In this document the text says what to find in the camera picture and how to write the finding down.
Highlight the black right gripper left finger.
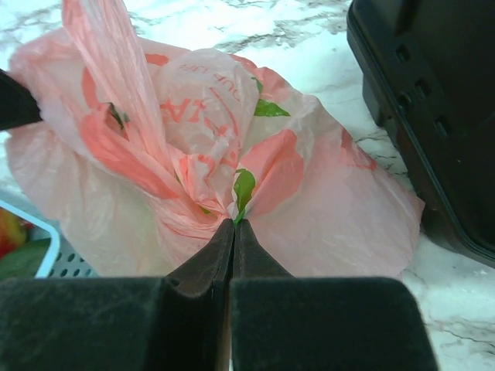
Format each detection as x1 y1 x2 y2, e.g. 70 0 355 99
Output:
1 220 234 370

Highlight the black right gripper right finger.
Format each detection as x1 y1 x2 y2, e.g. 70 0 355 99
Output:
230 220 438 370

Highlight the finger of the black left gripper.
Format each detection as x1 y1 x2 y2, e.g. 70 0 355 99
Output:
0 70 42 131

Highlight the pink plastic bag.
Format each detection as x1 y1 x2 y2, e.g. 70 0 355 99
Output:
6 1 424 277

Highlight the red fake apple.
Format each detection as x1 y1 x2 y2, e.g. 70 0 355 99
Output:
0 209 28 258

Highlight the green fake avocado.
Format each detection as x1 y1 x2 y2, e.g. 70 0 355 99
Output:
1 238 51 281

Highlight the light blue plastic basket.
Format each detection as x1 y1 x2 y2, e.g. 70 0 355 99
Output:
1 201 97 278

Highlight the black plastic toolbox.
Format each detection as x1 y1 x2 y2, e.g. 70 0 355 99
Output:
347 1 494 266

